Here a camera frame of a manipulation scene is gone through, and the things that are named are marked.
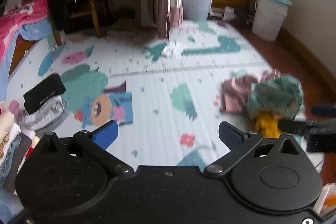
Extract black garment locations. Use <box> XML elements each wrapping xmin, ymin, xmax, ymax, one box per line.
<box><xmin>23</xmin><ymin>73</ymin><xmax>66</xmax><ymax>114</ymax></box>

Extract stacked folded clothes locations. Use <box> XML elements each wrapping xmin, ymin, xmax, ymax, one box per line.
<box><xmin>1</xmin><ymin>101</ymin><xmax>40</xmax><ymax>194</ymax></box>

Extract yellow garment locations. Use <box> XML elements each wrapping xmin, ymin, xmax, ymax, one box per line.
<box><xmin>255</xmin><ymin>112</ymin><xmax>282</xmax><ymax>139</ymax></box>

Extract teal patterned garment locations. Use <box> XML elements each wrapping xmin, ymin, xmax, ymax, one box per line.
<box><xmin>247</xmin><ymin>74</ymin><xmax>305</xmax><ymax>120</ymax></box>

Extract mauve pink garment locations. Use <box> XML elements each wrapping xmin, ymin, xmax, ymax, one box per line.
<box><xmin>220</xmin><ymin>69</ymin><xmax>281</xmax><ymax>114</ymax></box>

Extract grey folded garment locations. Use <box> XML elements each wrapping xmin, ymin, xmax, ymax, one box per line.
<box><xmin>18</xmin><ymin>96</ymin><xmax>69</xmax><ymax>134</ymax></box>

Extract white patterned play mat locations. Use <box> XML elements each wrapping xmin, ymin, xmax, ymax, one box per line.
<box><xmin>4</xmin><ymin>19</ymin><xmax>325</xmax><ymax>180</ymax></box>

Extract white crumpled cloth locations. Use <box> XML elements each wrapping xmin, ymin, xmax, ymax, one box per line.
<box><xmin>161</xmin><ymin>42</ymin><xmax>184</xmax><ymax>59</ymax></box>

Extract white bin with teal lid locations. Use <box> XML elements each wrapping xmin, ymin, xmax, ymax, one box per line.
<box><xmin>252</xmin><ymin>0</ymin><xmax>292</xmax><ymax>42</ymax></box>

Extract light blue bedsheet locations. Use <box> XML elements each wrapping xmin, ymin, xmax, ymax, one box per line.
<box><xmin>1</xmin><ymin>18</ymin><xmax>52</xmax><ymax>101</ymax></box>

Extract white plant pot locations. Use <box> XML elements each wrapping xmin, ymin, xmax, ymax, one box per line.
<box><xmin>182</xmin><ymin>0</ymin><xmax>212</xmax><ymax>22</ymax></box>

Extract pink blanket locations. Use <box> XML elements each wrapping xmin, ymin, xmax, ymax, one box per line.
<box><xmin>1</xmin><ymin>0</ymin><xmax>49</xmax><ymax>63</ymax></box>

